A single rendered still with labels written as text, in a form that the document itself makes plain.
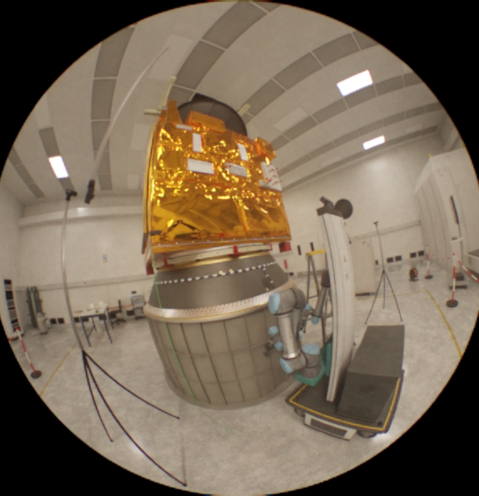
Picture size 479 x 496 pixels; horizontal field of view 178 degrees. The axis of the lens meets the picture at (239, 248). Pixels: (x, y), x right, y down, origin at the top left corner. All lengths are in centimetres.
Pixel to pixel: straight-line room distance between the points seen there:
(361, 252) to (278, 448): 416
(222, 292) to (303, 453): 166
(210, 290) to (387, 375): 144
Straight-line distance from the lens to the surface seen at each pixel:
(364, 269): 446
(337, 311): 97
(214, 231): 148
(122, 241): 693
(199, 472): 170
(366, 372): 103
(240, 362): 156
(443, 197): 563
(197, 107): 326
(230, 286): 139
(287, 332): 93
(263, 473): 160
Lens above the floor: 157
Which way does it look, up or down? 5 degrees up
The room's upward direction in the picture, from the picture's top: 10 degrees counter-clockwise
